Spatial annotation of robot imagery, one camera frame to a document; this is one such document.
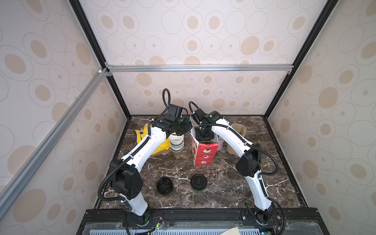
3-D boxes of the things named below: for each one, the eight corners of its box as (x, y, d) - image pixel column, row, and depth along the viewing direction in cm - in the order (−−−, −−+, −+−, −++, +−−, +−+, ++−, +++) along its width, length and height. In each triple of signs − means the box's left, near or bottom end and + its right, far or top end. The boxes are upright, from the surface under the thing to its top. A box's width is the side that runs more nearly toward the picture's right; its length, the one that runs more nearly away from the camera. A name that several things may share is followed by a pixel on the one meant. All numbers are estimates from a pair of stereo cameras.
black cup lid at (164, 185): (157, 195, 83) (155, 192, 79) (159, 180, 88) (157, 176, 85) (172, 195, 83) (171, 192, 79) (173, 180, 88) (172, 176, 85)
